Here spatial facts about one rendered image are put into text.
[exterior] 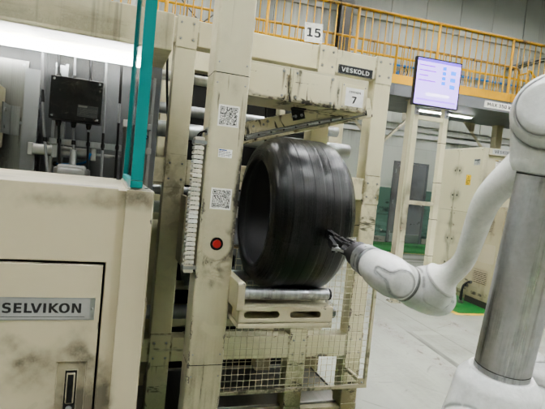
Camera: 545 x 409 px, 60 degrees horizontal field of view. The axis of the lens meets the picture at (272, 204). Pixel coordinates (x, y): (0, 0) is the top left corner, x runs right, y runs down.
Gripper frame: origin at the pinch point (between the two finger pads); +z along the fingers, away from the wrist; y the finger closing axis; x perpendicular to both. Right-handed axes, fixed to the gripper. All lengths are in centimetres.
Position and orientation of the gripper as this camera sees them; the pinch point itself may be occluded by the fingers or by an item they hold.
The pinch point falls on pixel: (332, 237)
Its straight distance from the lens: 155.9
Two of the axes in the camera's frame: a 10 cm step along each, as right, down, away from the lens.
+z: -3.0, -2.2, 9.3
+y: -9.4, -0.7, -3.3
